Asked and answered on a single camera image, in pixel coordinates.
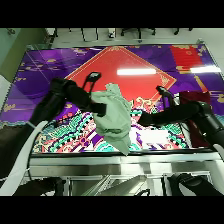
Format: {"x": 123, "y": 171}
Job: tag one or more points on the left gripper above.
{"x": 98, "y": 109}

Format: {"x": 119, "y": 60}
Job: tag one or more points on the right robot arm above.
{"x": 181, "y": 111}

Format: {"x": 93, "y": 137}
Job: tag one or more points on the black office chair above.
{"x": 138, "y": 31}

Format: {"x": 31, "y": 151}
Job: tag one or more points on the pale green shirt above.
{"x": 113, "y": 123}

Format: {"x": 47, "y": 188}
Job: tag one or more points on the silver frame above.
{"x": 100, "y": 165}

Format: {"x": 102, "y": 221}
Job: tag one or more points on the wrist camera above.
{"x": 163, "y": 90}
{"x": 95, "y": 75}

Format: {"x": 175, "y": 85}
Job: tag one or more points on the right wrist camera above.
{"x": 163, "y": 90}

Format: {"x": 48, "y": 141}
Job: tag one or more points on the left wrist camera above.
{"x": 95, "y": 75}

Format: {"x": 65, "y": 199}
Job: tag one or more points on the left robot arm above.
{"x": 50, "y": 103}

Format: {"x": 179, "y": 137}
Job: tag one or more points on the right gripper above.
{"x": 147, "y": 119}

